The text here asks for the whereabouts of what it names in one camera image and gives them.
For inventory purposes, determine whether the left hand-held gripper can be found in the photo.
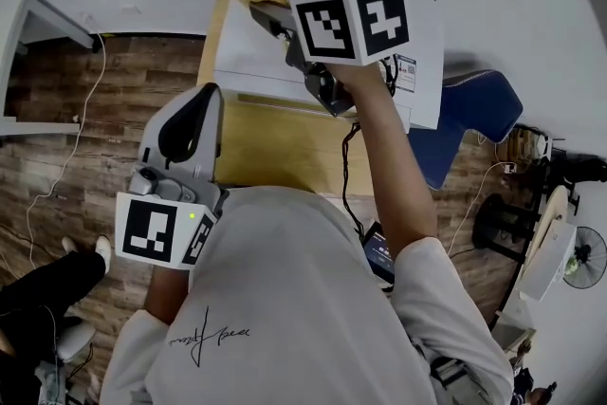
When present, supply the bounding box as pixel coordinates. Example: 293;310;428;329
115;83;230;272

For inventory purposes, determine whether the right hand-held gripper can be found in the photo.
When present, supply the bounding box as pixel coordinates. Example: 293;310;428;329
248;0;412;119

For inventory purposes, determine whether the white microwave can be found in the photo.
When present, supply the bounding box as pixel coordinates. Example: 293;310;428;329
212;0;446;132

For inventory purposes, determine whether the person's right forearm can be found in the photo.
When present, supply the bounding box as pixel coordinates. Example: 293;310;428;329
325;60;438;253

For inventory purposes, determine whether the person's left forearm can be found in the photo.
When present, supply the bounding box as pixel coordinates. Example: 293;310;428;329
143;267;192;327

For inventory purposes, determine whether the white label sticker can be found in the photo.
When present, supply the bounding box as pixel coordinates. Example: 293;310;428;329
394;53;418;94

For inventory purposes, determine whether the grey white desk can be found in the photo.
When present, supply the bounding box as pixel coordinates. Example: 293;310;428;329
0;0;96;138

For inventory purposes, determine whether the person's white t-shirt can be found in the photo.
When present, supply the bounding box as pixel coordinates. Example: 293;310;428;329
98;184;517;405

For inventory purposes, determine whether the black screen device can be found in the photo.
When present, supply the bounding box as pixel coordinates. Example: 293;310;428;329
359;220;396;286

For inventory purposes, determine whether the blue padded chair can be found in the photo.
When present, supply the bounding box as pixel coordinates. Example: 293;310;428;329
406;69;524;192

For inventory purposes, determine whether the black round stool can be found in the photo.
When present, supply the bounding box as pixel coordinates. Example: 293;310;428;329
472;193;541;253

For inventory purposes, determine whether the round wooden table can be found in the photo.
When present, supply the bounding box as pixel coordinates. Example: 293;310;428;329
523;184;571;272

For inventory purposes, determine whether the white box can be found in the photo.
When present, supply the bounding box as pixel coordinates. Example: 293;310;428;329
518;222;579;303

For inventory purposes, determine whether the black standing fan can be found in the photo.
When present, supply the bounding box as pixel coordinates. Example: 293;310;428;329
561;226;607;291

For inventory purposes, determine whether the thin white floor cable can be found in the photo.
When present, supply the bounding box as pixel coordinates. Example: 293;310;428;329
25;31;108;263

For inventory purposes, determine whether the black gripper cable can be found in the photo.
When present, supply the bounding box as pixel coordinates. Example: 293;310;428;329
340;121;367;236

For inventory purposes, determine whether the white charger cable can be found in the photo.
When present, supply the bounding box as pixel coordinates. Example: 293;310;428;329
447;160;505;253

